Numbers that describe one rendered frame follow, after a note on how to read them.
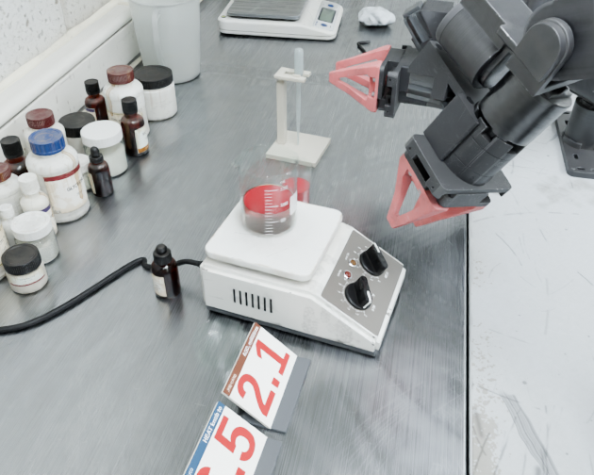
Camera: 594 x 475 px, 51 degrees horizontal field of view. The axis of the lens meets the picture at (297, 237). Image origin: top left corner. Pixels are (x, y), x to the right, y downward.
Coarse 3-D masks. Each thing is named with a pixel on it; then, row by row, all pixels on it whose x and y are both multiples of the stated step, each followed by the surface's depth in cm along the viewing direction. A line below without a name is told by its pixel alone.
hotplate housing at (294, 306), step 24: (336, 240) 69; (216, 264) 65; (216, 288) 66; (240, 288) 65; (264, 288) 64; (288, 288) 63; (312, 288) 63; (240, 312) 67; (264, 312) 66; (288, 312) 65; (312, 312) 63; (336, 312) 63; (312, 336) 66; (336, 336) 64; (360, 336) 63
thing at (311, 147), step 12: (288, 72) 90; (276, 84) 91; (276, 96) 92; (288, 132) 100; (288, 144) 97; (300, 144) 97; (312, 144) 97; (324, 144) 97; (300, 156) 94; (312, 156) 94
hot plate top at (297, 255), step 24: (240, 216) 69; (312, 216) 69; (336, 216) 69; (216, 240) 66; (240, 240) 66; (264, 240) 66; (288, 240) 66; (312, 240) 66; (240, 264) 64; (264, 264) 63; (288, 264) 63; (312, 264) 63
